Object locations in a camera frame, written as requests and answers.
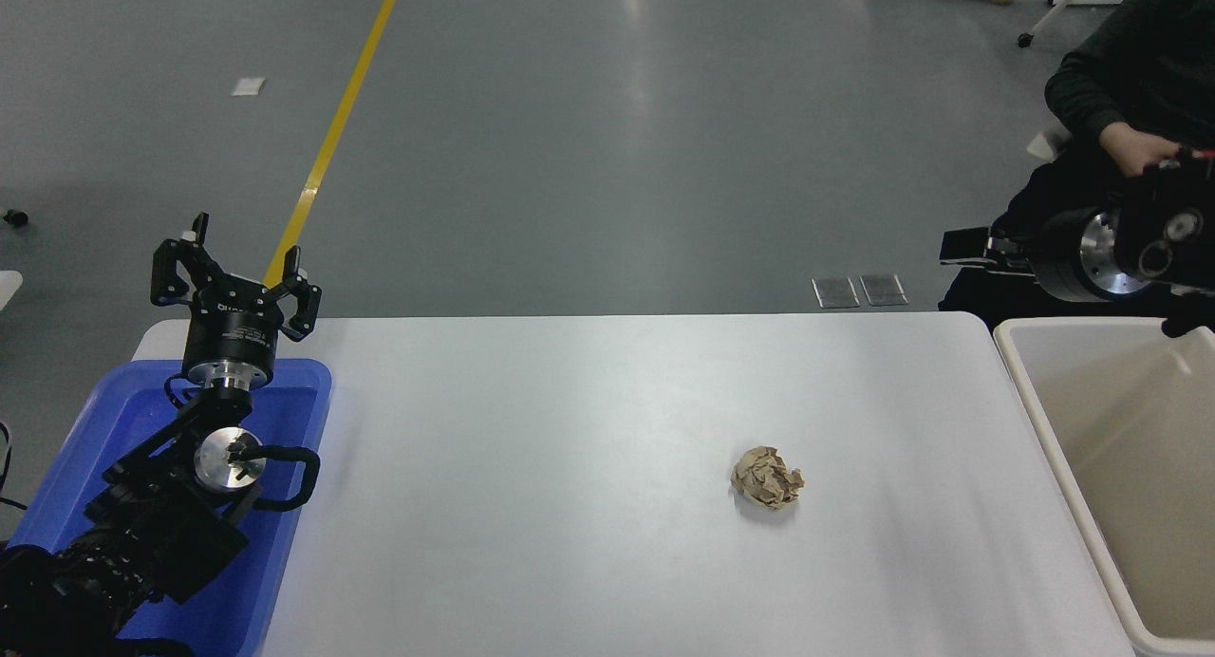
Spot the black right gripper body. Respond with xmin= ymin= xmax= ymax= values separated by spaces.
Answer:
xmin=1029 ymin=207 xmax=1094 ymax=305

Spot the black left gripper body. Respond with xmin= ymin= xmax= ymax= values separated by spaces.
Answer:
xmin=181 ymin=275 xmax=287 ymax=388

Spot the person's hand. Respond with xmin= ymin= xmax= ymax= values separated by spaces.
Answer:
xmin=1098 ymin=122 xmax=1184 ymax=178

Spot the blue plastic tray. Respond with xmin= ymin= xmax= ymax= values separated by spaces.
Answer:
xmin=8 ymin=357 xmax=333 ymax=657

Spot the white chair part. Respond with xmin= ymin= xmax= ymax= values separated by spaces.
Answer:
xmin=1026 ymin=125 xmax=1075 ymax=160

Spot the large pale bin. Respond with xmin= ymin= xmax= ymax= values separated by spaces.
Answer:
xmin=992 ymin=315 xmax=1215 ymax=657

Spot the seated person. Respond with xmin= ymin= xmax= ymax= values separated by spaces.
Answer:
xmin=938 ymin=0 xmax=1215 ymax=318

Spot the white wheeled stand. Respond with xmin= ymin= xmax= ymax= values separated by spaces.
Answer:
xmin=1019 ymin=0 xmax=1132 ymax=47

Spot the crumpled tan paper ball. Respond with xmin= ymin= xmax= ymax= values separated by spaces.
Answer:
xmin=730 ymin=446 xmax=806 ymax=511

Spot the thin black cable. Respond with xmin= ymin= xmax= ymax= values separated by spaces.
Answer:
xmin=0 ymin=418 xmax=29 ymax=512

